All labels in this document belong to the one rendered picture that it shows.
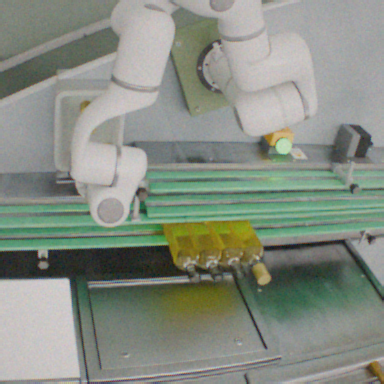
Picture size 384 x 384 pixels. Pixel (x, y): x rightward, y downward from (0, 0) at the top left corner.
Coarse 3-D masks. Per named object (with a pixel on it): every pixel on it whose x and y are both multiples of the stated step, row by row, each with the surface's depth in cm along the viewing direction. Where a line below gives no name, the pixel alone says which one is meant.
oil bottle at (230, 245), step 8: (216, 224) 122; (224, 224) 123; (216, 232) 120; (224, 232) 120; (232, 232) 120; (224, 240) 117; (232, 240) 118; (224, 248) 115; (232, 248) 115; (240, 248) 115; (224, 256) 114; (232, 256) 114; (240, 256) 115; (224, 264) 115
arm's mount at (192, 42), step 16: (176, 32) 108; (192, 32) 107; (208, 32) 108; (176, 48) 109; (192, 48) 109; (208, 48) 110; (176, 64) 111; (192, 64) 112; (192, 80) 114; (192, 96) 117; (208, 96) 118; (224, 96) 119; (192, 112) 120
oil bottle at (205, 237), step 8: (192, 224) 121; (200, 224) 121; (208, 224) 122; (200, 232) 119; (208, 232) 119; (200, 240) 116; (208, 240) 116; (216, 240) 117; (200, 248) 114; (208, 248) 114; (216, 248) 114; (200, 256) 113; (208, 256) 112; (216, 256) 113; (200, 264) 114
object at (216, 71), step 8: (216, 48) 107; (208, 56) 110; (216, 56) 108; (224, 56) 107; (208, 64) 112; (216, 64) 108; (224, 64) 105; (208, 72) 113; (216, 72) 107; (224, 72) 103; (208, 80) 114; (216, 80) 107; (224, 80) 101; (216, 88) 116; (224, 88) 101
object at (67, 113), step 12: (60, 96) 105; (72, 96) 113; (84, 96) 114; (96, 96) 115; (60, 108) 107; (72, 108) 115; (60, 120) 112; (72, 120) 117; (108, 120) 119; (120, 120) 113; (60, 132) 113; (72, 132) 119; (96, 132) 121; (108, 132) 121; (120, 132) 115; (60, 144) 118; (120, 144) 116; (60, 156) 118; (60, 168) 116
